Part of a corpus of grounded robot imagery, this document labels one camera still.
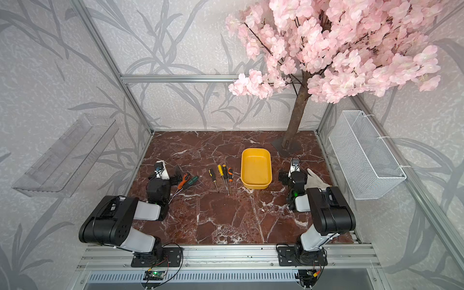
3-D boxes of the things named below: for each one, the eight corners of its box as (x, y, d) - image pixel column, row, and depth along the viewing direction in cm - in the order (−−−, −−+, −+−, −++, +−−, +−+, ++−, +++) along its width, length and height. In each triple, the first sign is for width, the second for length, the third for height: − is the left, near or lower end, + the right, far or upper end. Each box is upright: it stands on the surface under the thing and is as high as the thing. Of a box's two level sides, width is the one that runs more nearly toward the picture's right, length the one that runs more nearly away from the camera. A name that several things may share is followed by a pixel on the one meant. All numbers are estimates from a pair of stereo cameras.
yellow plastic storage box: (240, 190, 96) (240, 184, 90) (241, 154, 111) (241, 147, 106) (273, 190, 96) (275, 184, 90) (269, 154, 111) (270, 147, 106)
